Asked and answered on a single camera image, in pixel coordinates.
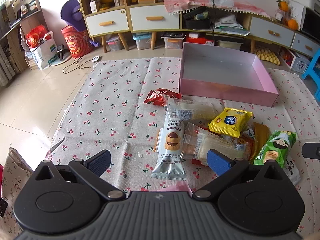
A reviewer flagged clear storage box black lid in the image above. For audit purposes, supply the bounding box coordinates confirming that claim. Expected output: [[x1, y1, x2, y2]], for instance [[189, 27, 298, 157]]
[[161, 31, 186, 49]]

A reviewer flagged red printed gift bag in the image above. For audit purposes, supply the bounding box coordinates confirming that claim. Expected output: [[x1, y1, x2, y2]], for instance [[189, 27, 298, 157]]
[[61, 25, 94, 59]]

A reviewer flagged clear storage box blue lid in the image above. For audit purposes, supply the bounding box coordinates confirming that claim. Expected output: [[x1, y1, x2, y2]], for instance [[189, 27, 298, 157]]
[[132, 33, 152, 50]]

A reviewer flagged cherry print cloth mat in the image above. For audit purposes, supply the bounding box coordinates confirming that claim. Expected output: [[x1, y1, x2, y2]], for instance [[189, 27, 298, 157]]
[[0, 57, 320, 238]]

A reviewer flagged clear white cake packet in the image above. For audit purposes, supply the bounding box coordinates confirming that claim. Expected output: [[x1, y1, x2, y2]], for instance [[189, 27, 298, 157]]
[[164, 96, 218, 121]]

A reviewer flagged grey puff pastry packet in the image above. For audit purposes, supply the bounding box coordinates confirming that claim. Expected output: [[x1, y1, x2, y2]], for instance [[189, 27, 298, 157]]
[[151, 112, 187, 181]]

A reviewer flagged white power adapter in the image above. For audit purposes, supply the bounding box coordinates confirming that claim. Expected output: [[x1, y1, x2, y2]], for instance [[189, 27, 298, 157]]
[[92, 56, 100, 62]]

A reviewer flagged red candy snack packet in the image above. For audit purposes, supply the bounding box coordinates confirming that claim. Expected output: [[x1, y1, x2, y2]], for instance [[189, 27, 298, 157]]
[[144, 88, 182, 106]]

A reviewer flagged pink cardboard box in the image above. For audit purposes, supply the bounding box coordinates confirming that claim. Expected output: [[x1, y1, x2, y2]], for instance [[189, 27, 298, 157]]
[[179, 42, 279, 107]]

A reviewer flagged green chips packet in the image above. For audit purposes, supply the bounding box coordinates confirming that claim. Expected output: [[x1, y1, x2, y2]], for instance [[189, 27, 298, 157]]
[[253, 131, 296, 168]]

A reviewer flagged orange fruit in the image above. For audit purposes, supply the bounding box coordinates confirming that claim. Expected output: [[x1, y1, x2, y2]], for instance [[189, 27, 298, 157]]
[[287, 18, 299, 31]]

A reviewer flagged purple hat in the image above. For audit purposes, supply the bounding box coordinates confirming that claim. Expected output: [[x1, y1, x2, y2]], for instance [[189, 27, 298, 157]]
[[61, 0, 86, 31]]

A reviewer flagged yellow biscuit packet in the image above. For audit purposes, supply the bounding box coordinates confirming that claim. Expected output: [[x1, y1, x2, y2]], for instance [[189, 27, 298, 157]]
[[208, 107, 253, 138]]

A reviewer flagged white cartoon snack packet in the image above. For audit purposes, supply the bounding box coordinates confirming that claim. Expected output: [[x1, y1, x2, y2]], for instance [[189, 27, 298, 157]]
[[283, 156, 300, 186]]

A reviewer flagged clear sandwich bread packet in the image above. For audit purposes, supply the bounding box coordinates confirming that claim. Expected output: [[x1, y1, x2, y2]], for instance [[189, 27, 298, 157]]
[[180, 122, 251, 166]]

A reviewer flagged yellow egg tray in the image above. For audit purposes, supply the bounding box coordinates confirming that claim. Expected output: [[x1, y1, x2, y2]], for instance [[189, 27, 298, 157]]
[[253, 47, 280, 66]]

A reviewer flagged pink cherry cloth cover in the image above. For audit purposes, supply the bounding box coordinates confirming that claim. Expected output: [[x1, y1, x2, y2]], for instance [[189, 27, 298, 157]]
[[163, 0, 272, 20]]

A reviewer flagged black bin on shelf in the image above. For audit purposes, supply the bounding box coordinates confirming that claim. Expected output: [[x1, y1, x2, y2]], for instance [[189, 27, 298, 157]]
[[183, 7, 211, 29]]

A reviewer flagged wooden tv cabinet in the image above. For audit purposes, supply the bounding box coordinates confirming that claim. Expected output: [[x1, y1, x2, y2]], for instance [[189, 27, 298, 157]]
[[79, 0, 319, 57]]

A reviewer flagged white paper shopping bag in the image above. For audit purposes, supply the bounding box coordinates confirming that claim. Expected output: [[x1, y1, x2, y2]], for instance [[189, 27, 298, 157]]
[[30, 31, 57, 70]]

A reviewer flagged wooden bookshelf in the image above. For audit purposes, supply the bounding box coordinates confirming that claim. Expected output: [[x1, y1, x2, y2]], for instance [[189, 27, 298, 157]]
[[1, 0, 47, 73]]

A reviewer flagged gold snack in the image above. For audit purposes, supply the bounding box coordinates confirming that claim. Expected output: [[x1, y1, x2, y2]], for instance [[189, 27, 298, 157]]
[[249, 122, 269, 163]]

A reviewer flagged white printed storage box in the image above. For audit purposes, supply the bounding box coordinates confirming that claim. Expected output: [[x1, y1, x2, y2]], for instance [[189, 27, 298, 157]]
[[279, 47, 310, 74]]

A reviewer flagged black microwave oven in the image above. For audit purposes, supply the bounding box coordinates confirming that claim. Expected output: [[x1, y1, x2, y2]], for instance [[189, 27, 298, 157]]
[[300, 7, 320, 41]]

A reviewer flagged blue plastic stool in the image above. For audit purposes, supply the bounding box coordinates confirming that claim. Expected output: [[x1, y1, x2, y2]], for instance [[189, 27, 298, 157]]
[[302, 49, 320, 89]]

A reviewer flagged red box under cabinet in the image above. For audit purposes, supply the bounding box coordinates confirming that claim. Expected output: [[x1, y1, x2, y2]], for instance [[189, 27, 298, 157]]
[[185, 33, 214, 46]]

